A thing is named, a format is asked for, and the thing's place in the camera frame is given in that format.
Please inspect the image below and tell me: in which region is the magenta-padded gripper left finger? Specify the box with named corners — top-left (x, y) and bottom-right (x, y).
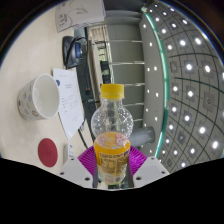
top-left (59, 146), bottom-right (99, 188)

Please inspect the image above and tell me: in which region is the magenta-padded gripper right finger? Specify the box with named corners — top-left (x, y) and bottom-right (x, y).
top-left (126, 145), bottom-right (170, 188)

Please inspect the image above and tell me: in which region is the clear yellow-capped drink bottle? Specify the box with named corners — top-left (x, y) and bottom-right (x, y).
top-left (90, 83), bottom-right (134, 186)

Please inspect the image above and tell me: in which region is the flat round red coaster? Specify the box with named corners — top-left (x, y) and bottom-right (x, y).
top-left (37, 137), bottom-right (59, 168)

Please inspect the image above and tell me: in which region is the grey round column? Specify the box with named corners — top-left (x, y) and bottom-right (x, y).
top-left (132, 126), bottom-right (156, 146)

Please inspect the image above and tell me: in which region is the white printed paper sheet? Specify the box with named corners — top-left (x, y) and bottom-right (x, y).
top-left (52, 68), bottom-right (85, 140)

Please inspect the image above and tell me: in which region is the white patterned paper cup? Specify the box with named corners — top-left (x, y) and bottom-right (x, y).
top-left (17, 73), bottom-right (61, 121)

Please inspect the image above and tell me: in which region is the long curved conference desk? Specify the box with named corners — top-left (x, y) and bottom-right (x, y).
top-left (73, 25), bottom-right (114, 148)

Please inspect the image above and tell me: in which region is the black office chairs group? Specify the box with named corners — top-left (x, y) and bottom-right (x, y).
top-left (99, 59), bottom-right (112, 86)

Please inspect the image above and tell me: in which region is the ceiling lights group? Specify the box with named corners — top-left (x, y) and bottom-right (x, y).
top-left (143, 2), bottom-right (224, 169)

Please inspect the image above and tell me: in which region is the black desk phone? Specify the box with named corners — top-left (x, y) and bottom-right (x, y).
top-left (62, 35), bottom-right (89, 70)

